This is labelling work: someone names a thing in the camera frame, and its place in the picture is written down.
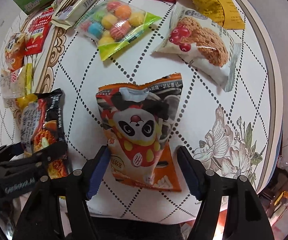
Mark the cranberry oat cookie packet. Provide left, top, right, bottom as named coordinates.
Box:
left=155, top=5, right=242, bottom=92

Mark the orange panda snack bag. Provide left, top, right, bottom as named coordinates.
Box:
left=96, top=73, right=183, bottom=192

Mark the red white snack packet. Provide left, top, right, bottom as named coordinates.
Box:
left=25, top=6, right=54, bottom=56

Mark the cream chocolate biscuit packet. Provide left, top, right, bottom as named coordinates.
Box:
left=51, top=0, right=96, bottom=30

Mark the black orange noodle packet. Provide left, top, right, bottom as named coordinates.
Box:
left=16, top=88, right=70, bottom=180

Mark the yellow snack packet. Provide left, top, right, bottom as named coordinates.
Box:
left=191, top=0, right=245, bottom=30

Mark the colourful candy balls bag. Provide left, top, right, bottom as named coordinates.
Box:
left=75, top=0, right=161, bottom=61

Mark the clear yellow biscuit packet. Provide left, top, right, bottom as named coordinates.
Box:
left=0, top=63, right=33, bottom=107

